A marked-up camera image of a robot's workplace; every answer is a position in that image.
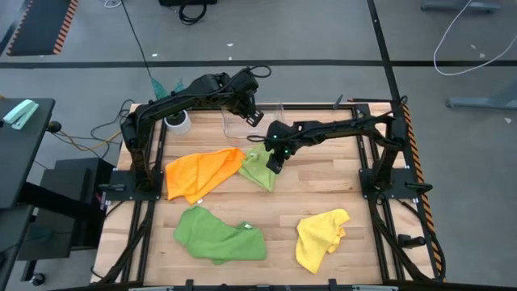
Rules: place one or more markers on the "dark green microfiber towel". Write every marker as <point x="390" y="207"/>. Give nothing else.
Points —
<point x="218" y="238"/>

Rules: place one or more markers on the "black side desk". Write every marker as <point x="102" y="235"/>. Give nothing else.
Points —
<point x="20" y="161"/>

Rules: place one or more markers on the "clear plastic bin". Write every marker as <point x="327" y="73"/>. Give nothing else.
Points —
<point x="234" y="129"/>

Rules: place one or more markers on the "black caster wheel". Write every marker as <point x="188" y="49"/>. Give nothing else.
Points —
<point x="38" y="279"/>

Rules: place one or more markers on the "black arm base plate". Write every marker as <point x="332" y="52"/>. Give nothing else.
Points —
<point x="121" y="180"/>
<point x="404" y="178"/>

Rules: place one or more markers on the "light green microfiber towel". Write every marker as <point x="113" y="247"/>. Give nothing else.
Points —
<point x="256" y="169"/>

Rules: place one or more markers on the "orange black hazard tape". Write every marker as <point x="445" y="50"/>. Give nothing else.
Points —
<point x="420" y="174"/>

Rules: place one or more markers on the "yellow microfiber towel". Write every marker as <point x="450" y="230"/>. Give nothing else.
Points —
<point x="317" y="242"/>

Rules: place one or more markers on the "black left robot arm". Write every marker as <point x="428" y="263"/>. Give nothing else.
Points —
<point x="173" y="103"/>

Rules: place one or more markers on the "grey desk foot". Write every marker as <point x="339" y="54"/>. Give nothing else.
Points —
<point x="456" y="6"/>
<point x="484" y="102"/>

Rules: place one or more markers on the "orange microfiber towel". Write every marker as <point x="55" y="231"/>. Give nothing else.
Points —
<point x="202" y="174"/>

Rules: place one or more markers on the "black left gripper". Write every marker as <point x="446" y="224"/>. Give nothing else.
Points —
<point x="244" y="95"/>

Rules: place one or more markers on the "black camera post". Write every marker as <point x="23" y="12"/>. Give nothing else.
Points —
<point x="338" y="102"/>

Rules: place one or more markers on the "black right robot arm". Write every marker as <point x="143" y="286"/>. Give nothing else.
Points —
<point x="343" y="127"/>

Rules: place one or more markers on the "mint green stapler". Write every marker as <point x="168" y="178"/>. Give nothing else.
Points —
<point x="20" y="114"/>

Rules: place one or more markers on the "black clamp knob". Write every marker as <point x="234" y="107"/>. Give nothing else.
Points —
<point x="410" y="241"/>

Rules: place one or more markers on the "black cabinet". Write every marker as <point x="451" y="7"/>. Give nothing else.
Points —
<point x="68" y="194"/>

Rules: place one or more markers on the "black desk knob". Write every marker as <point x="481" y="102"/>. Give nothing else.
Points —
<point x="53" y="126"/>

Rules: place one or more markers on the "black aluminium table frame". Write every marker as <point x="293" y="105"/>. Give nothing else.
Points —
<point x="315" y="107"/>

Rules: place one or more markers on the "black orange-striped floor mat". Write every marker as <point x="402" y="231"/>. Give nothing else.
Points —
<point x="40" y="28"/>

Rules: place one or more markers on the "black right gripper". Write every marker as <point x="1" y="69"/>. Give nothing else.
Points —
<point x="280" y="139"/>

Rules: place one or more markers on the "artificial plant in white pot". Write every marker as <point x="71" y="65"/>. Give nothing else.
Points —
<point x="179" y="125"/>

